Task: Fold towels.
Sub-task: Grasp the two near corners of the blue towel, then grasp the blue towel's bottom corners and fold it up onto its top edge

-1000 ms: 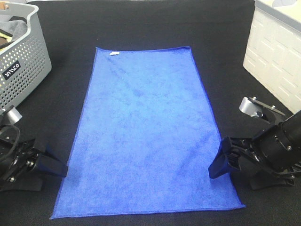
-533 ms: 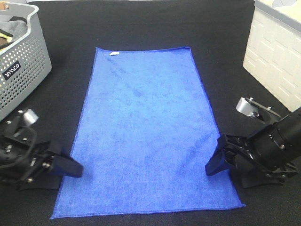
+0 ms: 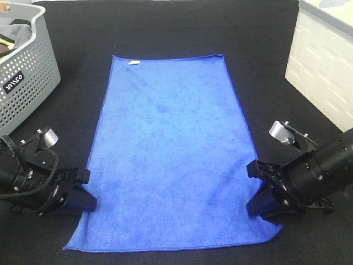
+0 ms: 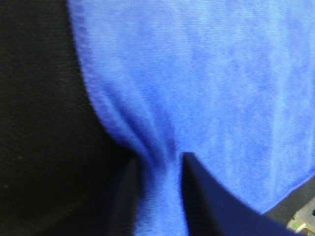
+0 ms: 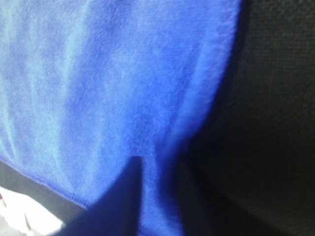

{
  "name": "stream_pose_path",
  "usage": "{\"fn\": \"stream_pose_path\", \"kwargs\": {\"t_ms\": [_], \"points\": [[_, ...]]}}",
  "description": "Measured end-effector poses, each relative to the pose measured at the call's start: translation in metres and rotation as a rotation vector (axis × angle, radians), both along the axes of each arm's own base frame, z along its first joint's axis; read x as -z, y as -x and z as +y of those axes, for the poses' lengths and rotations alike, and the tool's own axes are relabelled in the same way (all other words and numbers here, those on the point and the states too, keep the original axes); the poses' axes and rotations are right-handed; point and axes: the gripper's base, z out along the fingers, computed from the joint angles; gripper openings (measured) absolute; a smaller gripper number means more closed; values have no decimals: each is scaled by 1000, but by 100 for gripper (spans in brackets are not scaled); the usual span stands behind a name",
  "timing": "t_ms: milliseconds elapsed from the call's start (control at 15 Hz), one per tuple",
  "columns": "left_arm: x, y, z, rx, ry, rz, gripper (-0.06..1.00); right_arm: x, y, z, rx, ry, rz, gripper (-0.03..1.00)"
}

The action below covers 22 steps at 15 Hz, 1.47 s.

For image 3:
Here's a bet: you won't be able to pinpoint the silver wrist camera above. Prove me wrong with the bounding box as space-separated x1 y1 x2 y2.
269 120 295 145
36 126 58 148

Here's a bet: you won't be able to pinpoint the black tablecloth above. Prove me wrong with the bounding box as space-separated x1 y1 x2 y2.
1 1 352 264

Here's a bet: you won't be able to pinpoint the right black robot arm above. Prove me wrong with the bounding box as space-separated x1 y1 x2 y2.
247 130 352 218

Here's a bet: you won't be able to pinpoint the brown and yellow cloths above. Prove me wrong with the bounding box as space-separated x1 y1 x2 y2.
0 34 15 58

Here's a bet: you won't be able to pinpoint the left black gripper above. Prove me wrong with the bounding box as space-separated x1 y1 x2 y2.
8 134 97 216

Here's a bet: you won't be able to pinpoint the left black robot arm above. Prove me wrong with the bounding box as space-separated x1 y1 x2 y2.
1 130 97 216

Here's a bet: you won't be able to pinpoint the grey perforated plastic basket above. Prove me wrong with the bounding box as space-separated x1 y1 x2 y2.
1 2 61 135

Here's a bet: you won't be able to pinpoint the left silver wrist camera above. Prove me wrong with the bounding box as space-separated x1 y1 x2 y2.
36 126 58 148

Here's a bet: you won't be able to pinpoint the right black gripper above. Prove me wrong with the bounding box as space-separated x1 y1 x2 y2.
247 151 335 218

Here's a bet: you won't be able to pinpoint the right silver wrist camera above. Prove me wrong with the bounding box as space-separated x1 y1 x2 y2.
269 120 295 145

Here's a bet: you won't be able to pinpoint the blue microfiber towel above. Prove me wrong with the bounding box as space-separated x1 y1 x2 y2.
66 55 281 253

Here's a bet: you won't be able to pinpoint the grey towel in basket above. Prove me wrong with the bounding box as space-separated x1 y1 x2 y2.
1 24 32 49

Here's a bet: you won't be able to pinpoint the white plastic storage box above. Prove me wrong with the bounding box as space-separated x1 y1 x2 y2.
285 1 352 131

